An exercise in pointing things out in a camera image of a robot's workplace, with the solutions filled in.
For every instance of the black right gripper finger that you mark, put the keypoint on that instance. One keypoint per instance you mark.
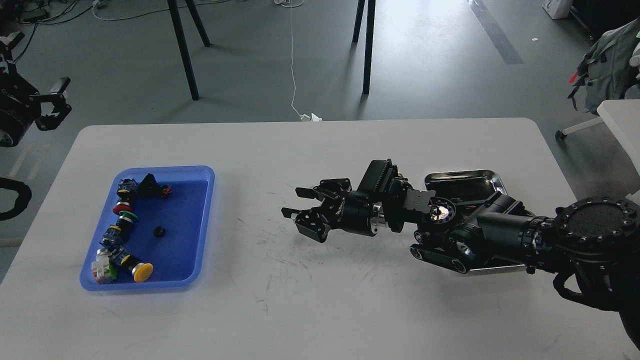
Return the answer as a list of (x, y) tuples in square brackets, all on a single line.
[(332, 191), (310, 223)]

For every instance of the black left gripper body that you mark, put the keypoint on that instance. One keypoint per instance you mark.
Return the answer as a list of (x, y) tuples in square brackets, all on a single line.
[(17, 110)]

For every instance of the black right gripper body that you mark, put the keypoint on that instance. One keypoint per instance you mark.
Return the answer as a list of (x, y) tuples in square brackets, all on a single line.
[(356, 213)]

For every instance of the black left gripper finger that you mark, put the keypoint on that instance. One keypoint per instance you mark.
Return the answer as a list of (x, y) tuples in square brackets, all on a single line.
[(60, 108), (7, 45)]

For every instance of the small black gear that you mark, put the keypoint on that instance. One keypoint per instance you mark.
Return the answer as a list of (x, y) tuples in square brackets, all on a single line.
[(159, 232)]

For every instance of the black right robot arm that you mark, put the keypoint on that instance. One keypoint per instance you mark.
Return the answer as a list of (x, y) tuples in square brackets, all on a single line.
[(592, 246)]

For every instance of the black red industrial part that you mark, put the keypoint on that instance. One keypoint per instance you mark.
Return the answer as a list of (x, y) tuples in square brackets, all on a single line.
[(150, 188)]

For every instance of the silver metal tray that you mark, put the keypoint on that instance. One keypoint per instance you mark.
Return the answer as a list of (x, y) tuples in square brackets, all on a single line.
[(462, 182)]

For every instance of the blue plastic tray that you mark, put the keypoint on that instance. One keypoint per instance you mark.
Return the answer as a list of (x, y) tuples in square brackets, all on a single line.
[(171, 234)]

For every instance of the black left table leg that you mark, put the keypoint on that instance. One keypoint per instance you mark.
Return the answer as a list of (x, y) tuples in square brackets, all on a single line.
[(179, 33)]

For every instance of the black table leg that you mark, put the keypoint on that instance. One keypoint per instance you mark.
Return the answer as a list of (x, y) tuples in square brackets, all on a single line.
[(179, 33), (370, 6)]

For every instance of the black right table leg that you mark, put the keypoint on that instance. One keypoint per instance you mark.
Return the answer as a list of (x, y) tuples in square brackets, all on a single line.
[(370, 6)]

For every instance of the white office chair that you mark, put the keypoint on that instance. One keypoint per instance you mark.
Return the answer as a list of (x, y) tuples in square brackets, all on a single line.
[(561, 134)]

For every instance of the white side table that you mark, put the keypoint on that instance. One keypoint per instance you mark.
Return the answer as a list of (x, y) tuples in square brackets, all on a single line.
[(622, 117)]

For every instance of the grey backpack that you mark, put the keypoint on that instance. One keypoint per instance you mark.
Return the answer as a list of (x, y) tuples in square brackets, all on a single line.
[(605, 71)]

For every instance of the white cardboard box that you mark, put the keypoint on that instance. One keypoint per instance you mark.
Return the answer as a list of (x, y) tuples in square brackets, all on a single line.
[(557, 9)]

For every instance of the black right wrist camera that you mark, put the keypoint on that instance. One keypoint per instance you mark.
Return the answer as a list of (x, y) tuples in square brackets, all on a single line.
[(378, 177)]

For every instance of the red push button switch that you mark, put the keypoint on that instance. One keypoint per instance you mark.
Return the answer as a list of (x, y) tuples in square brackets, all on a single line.
[(125, 205)]

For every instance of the green push button switch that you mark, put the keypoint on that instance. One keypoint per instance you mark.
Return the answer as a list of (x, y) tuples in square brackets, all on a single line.
[(122, 227)]

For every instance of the green white switch block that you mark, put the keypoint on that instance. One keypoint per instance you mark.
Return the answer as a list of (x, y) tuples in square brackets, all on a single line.
[(102, 269)]

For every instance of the yellow push button switch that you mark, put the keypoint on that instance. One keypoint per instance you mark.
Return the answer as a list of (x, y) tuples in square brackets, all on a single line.
[(141, 271)]

